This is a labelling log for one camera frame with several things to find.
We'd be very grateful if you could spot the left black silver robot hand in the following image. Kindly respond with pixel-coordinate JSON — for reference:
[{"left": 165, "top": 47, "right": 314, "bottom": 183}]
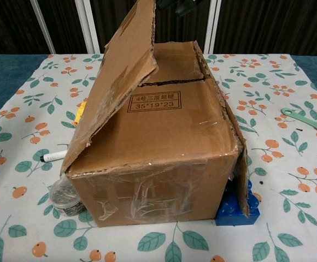
[{"left": 158, "top": 0, "right": 200, "bottom": 16}]

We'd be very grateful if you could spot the brown cardboard shipping box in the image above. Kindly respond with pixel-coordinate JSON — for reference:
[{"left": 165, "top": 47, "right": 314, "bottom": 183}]
[{"left": 60, "top": 0, "right": 251, "bottom": 229}]

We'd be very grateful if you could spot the yellow rubber chicken toy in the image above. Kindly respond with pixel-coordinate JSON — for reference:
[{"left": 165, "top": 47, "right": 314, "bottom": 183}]
[{"left": 73, "top": 100, "right": 87, "bottom": 128}]

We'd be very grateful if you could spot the green toothbrush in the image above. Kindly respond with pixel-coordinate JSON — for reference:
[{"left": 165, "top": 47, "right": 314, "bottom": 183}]
[{"left": 280, "top": 108, "right": 317, "bottom": 139}]

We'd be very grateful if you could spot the white marker pen black cap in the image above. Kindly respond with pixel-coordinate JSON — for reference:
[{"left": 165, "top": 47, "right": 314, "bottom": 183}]
[{"left": 39, "top": 149, "right": 69, "bottom": 162}]

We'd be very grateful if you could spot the blue toy building block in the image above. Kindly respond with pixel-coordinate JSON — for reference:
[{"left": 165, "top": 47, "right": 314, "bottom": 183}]
[{"left": 215, "top": 178, "right": 260, "bottom": 227}]

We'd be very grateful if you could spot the floral leaf print tablecloth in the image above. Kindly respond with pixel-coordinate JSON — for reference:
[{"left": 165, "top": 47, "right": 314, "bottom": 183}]
[{"left": 0, "top": 53, "right": 317, "bottom": 262}]

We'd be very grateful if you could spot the round clear jar of screws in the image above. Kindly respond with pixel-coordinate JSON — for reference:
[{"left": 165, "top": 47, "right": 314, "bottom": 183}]
[{"left": 48, "top": 178, "right": 85, "bottom": 218}]

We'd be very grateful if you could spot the white aluminium frame post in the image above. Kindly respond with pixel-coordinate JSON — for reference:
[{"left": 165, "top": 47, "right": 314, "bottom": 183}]
[
  {"left": 75, "top": 0, "right": 104, "bottom": 55},
  {"left": 203, "top": 0, "right": 222, "bottom": 55}
]

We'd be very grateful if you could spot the thin white frame post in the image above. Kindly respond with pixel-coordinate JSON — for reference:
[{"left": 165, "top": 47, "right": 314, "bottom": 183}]
[{"left": 30, "top": 0, "right": 57, "bottom": 55}]

